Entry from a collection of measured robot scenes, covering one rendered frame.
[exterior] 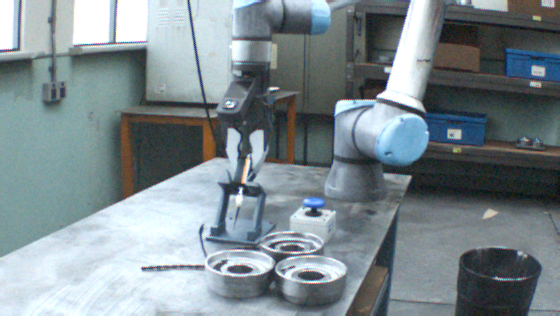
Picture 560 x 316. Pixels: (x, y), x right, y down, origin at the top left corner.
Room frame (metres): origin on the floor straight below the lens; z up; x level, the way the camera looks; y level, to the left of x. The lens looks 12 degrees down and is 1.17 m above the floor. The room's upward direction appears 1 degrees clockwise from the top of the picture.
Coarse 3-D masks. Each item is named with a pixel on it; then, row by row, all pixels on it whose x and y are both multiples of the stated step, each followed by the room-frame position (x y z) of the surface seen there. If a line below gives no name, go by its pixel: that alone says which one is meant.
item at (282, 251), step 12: (264, 240) 0.91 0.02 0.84; (276, 240) 0.93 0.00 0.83; (300, 240) 0.94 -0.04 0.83; (312, 240) 0.93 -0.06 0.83; (264, 252) 0.87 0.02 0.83; (276, 252) 0.85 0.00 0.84; (288, 252) 0.85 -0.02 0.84; (300, 252) 0.85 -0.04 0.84; (312, 252) 0.86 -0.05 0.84; (276, 264) 0.85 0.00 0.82
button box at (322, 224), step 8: (304, 208) 1.07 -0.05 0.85; (296, 216) 1.02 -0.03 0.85; (304, 216) 1.03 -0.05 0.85; (312, 216) 1.02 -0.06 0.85; (320, 216) 1.03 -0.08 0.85; (328, 216) 1.03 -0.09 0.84; (296, 224) 1.01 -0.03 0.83; (304, 224) 1.01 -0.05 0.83; (312, 224) 1.00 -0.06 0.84; (320, 224) 1.00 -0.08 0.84; (328, 224) 1.01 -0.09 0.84; (312, 232) 1.00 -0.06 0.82; (320, 232) 1.00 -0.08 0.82; (328, 232) 1.01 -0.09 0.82; (328, 240) 1.02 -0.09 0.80
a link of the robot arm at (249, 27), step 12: (240, 0) 1.07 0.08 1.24; (252, 0) 1.06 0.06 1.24; (264, 0) 1.07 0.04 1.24; (276, 0) 1.09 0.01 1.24; (240, 12) 1.07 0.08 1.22; (252, 12) 1.06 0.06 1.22; (264, 12) 1.07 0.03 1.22; (276, 12) 1.08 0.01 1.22; (240, 24) 1.07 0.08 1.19; (252, 24) 1.06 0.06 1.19; (264, 24) 1.07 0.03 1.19; (276, 24) 1.09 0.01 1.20; (240, 36) 1.07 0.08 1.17; (252, 36) 1.06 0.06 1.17; (264, 36) 1.07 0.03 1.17
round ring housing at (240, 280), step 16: (224, 256) 0.84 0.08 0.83; (240, 256) 0.85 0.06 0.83; (256, 256) 0.84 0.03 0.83; (208, 272) 0.77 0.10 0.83; (224, 272) 0.78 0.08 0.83; (240, 272) 0.82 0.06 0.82; (256, 272) 0.79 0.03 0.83; (272, 272) 0.78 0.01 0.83; (224, 288) 0.75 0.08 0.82; (240, 288) 0.75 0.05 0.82; (256, 288) 0.76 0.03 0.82
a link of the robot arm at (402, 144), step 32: (416, 0) 1.25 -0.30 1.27; (448, 0) 1.24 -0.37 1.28; (416, 32) 1.23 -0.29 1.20; (416, 64) 1.21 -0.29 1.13; (384, 96) 1.21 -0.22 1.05; (416, 96) 1.21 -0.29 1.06; (384, 128) 1.17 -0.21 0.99; (416, 128) 1.18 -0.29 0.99; (384, 160) 1.19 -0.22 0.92; (416, 160) 1.19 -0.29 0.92
